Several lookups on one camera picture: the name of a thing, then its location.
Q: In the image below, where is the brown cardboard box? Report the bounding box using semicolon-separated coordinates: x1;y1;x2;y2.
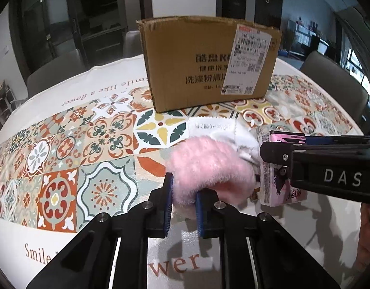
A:
136;16;282;113

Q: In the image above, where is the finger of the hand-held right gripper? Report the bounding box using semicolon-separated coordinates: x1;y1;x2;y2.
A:
304;135;370;145
260;141;294;166

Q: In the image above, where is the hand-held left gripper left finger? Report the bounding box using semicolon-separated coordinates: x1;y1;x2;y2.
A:
34;172;174;289

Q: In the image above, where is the grey dining chair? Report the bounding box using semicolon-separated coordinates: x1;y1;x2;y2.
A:
27;50;84;97
299;51;369;124
123;30;145;58

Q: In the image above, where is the white zigzag-edged cloth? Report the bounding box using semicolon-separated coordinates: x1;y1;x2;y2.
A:
188;117;261;164

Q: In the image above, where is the dark panel with metal ornament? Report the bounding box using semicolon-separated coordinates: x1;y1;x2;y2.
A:
254;0;283;31

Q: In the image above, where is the dark glass door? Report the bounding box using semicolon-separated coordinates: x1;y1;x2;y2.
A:
10;0;83;76

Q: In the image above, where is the small black shelf cart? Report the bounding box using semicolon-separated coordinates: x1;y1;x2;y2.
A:
0;78;17;121

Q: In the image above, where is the pink tissue packet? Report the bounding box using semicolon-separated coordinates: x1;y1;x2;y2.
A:
256;126;307;208

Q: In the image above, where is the computer monitor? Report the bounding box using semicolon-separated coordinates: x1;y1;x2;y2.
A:
317;40;329;59

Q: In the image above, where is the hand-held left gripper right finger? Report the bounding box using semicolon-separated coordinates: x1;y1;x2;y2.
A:
196;188;339;289

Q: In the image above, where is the person's right forearm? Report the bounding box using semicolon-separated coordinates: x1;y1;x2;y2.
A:
358;203;370;265

